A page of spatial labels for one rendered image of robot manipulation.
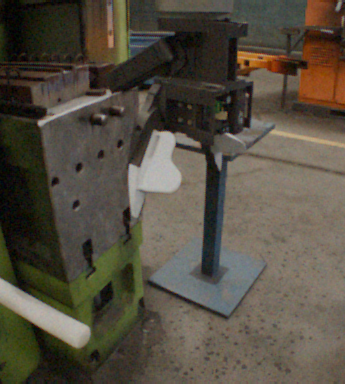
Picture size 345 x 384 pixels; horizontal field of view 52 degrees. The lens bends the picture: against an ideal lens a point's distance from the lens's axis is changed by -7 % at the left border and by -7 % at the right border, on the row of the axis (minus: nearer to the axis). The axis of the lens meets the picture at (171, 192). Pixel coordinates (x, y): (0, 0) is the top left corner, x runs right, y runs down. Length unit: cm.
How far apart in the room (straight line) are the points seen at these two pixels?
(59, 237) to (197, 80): 66
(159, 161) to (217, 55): 12
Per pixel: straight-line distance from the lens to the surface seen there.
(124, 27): 138
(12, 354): 132
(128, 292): 142
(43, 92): 89
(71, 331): 69
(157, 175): 37
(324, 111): 431
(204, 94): 34
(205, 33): 35
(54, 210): 91
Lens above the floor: 115
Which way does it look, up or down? 29 degrees down
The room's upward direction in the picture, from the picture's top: straight up
